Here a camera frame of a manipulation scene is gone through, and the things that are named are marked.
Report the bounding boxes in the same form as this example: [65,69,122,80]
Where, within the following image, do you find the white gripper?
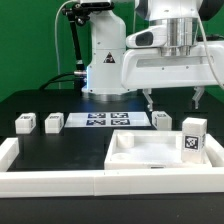
[121,43,217,112]

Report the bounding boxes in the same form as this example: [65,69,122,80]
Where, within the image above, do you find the white square tabletop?
[104,130,212,170]

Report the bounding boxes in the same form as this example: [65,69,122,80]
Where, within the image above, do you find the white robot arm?
[62,0,224,101]

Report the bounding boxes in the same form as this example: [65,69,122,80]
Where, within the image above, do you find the white fiducial marker sheet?
[65,112,151,128]

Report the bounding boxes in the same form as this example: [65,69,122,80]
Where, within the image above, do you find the white U-shaped obstacle fence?
[0,135,224,198]

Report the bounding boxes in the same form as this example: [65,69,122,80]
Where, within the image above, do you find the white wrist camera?
[126,25,166,48]

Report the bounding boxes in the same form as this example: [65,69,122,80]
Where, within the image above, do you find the black cable bundle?
[39,6,88,91]

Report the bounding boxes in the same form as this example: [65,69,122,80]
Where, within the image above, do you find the grey thin cable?
[54,0,77,90]

